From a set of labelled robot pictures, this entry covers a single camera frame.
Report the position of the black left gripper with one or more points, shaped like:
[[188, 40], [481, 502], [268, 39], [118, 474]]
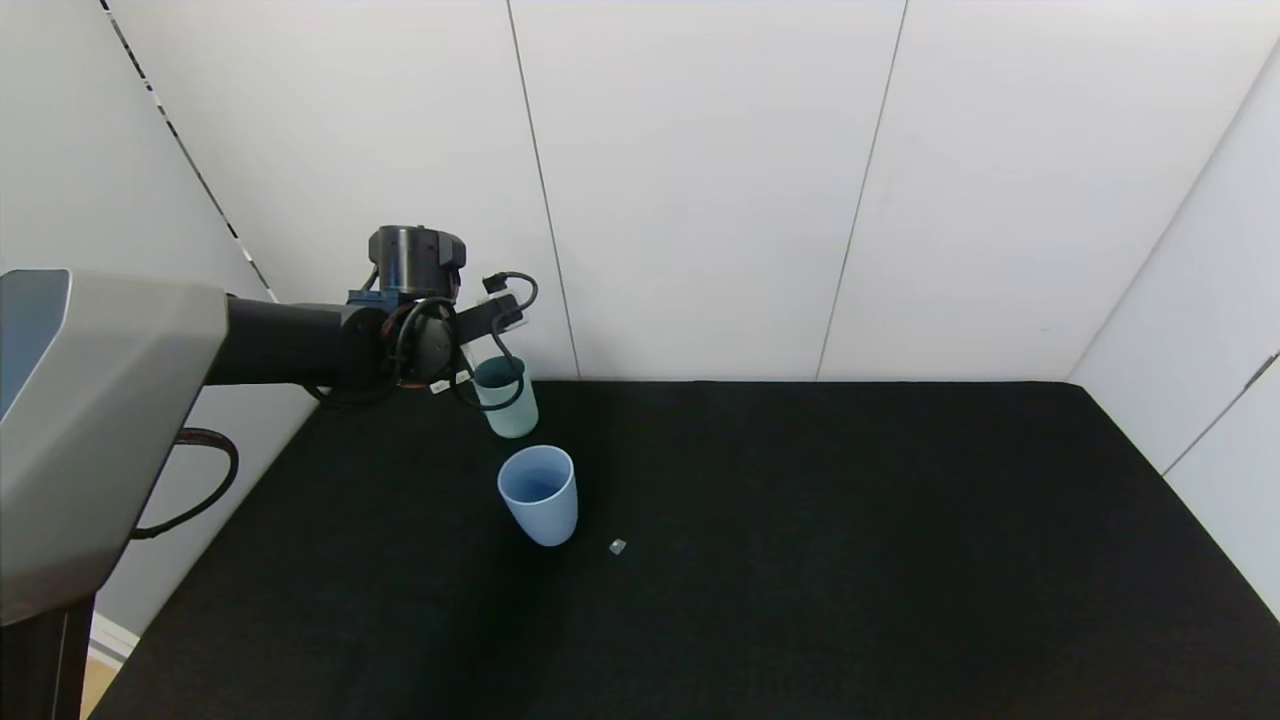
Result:
[[452, 381]]

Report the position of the white baseboard strip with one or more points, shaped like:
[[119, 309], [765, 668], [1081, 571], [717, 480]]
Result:
[[112, 640]]

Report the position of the green plastic cup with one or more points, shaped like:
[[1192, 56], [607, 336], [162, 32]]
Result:
[[515, 415]]

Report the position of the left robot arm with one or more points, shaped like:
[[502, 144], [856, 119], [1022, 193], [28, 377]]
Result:
[[100, 400]]

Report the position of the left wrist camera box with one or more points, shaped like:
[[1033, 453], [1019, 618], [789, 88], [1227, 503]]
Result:
[[490, 318]]

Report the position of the blue plastic cup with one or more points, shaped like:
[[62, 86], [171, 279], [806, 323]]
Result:
[[545, 510]]

